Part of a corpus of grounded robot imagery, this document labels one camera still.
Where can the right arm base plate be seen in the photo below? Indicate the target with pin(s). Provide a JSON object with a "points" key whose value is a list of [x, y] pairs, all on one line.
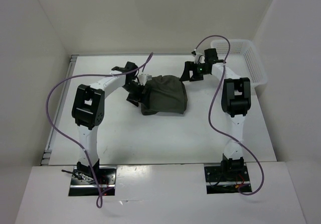
{"points": [[219, 183]]}

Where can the white plastic basket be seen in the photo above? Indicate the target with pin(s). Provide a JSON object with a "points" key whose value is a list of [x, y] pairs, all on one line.
{"points": [[243, 59]]}

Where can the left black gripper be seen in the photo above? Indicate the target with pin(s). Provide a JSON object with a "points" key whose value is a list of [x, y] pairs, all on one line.
{"points": [[145, 98]]}

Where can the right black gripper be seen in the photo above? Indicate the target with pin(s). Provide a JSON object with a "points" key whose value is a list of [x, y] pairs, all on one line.
{"points": [[190, 66]]}

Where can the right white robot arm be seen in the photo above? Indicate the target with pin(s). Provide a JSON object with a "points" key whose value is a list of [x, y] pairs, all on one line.
{"points": [[235, 103]]}

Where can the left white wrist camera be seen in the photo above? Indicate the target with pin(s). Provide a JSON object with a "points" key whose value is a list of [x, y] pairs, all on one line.
{"points": [[143, 79]]}

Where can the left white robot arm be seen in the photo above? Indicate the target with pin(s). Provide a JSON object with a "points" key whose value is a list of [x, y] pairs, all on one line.
{"points": [[89, 108]]}

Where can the olive green shorts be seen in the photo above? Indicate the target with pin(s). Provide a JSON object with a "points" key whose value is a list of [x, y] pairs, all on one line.
{"points": [[166, 94]]}

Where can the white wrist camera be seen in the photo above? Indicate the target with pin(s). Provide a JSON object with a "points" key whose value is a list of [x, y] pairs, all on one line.
{"points": [[199, 57], [143, 79]]}

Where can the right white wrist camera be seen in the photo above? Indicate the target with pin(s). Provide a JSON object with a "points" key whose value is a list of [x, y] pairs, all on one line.
{"points": [[199, 57]]}

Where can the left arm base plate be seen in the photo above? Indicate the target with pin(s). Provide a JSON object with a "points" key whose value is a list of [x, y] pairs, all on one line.
{"points": [[85, 186]]}

